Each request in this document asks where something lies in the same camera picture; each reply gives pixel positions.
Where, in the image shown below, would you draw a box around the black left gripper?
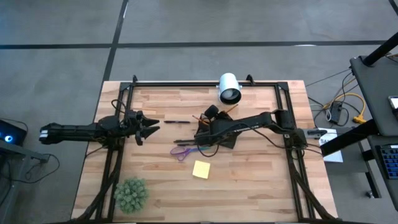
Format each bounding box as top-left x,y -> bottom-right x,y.
123,110 -> 161,147

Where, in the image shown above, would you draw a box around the purple-handled scissors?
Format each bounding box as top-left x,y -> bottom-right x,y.
169,146 -> 210,162

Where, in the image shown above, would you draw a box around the yellow sticky note pad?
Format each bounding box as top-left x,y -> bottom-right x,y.
192,159 -> 211,180

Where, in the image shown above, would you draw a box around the black mesh desk organizer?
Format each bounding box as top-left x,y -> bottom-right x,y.
193,108 -> 241,151

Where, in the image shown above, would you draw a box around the green artificial plant ball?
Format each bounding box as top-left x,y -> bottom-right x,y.
113,176 -> 150,215

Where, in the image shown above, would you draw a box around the black power adapter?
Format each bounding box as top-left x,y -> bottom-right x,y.
328,101 -> 343,124

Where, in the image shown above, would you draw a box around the white printed paper sheet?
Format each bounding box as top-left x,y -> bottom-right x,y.
318,128 -> 345,164

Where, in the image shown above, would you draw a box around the grey side stand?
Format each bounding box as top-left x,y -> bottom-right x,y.
0,139 -> 51,224

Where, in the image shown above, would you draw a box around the black desk support beam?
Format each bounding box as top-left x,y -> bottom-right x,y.
320,119 -> 379,157

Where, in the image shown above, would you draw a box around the black box with blue light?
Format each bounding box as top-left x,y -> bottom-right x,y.
0,119 -> 28,147

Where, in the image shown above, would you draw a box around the smartphone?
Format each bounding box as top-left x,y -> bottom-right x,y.
387,95 -> 398,114

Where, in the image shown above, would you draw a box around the black keyboard with coloured keys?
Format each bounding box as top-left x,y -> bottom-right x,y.
376,144 -> 398,180

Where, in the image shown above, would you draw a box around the black aluminium table frame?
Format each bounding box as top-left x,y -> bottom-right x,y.
73,74 -> 336,223

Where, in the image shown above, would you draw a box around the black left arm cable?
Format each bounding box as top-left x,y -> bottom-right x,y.
111,98 -> 128,118

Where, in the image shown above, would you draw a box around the black floor cable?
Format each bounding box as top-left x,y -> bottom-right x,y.
24,153 -> 61,185

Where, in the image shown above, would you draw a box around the black handle tool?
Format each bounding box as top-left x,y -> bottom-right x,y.
305,128 -> 328,138

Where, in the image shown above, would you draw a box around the yellow cable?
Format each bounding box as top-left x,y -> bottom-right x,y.
322,92 -> 368,124

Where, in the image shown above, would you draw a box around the grey desk with black post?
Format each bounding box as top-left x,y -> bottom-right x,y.
349,32 -> 398,138

